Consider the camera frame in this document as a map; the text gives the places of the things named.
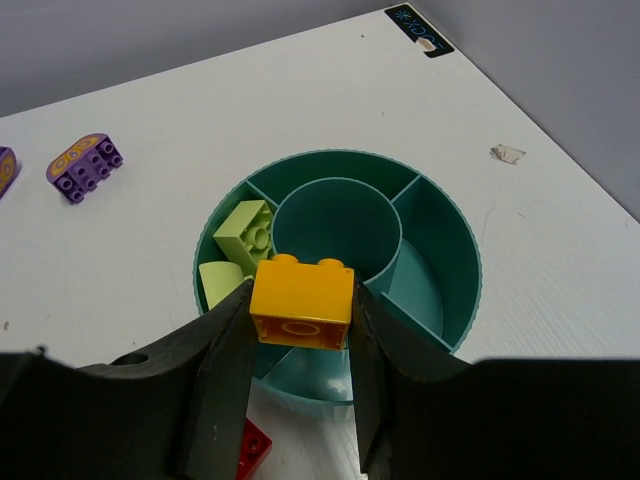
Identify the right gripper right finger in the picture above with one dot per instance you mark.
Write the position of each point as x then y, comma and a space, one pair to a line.
422, 413

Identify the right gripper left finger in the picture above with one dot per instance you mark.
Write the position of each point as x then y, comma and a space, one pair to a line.
174, 409

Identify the light green curved lego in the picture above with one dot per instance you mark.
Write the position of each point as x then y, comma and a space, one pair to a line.
219, 279

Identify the orange square lego brick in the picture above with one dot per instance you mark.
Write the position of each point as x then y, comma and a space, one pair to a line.
302, 305

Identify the light green square lego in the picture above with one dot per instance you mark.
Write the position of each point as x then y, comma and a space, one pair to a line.
244, 235

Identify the red flat lego brick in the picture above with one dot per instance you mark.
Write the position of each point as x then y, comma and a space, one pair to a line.
255, 447

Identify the purple patterned lego brick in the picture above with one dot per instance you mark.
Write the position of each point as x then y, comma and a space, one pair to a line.
80, 168

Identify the white tape scrap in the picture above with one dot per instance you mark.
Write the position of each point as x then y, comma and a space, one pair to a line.
506, 154

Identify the left table logo sticker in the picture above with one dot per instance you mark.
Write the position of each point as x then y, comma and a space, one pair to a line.
419, 30

